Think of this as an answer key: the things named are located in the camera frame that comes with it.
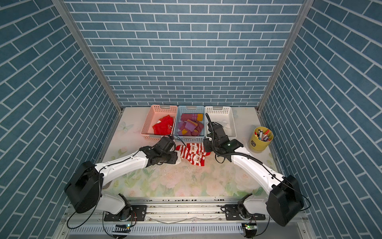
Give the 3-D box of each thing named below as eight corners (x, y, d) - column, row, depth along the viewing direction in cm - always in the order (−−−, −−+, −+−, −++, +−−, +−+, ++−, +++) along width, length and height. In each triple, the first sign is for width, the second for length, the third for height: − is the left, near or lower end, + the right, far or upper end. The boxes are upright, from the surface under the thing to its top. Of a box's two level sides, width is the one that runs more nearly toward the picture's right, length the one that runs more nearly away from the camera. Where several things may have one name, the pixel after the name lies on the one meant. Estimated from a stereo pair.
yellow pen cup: (248, 153, 99) (255, 141, 87) (244, 139, 106) (250, 126, 94) (266, 153, 99) (276, 141, 87) (261, 139, 106) (269, 126, 94)
